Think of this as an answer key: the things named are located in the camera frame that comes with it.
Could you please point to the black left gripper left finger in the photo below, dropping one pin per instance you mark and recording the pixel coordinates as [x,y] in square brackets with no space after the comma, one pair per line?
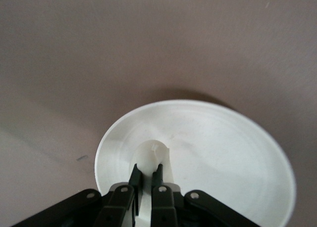
[116,204]

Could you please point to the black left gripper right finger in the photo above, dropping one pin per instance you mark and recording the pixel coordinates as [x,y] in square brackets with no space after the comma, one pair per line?
[163,207]

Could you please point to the white steamed bun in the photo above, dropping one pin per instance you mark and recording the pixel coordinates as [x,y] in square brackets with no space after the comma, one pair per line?
[148,155]

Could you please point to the white round plate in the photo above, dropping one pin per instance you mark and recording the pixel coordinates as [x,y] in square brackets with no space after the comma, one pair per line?
[223,162]

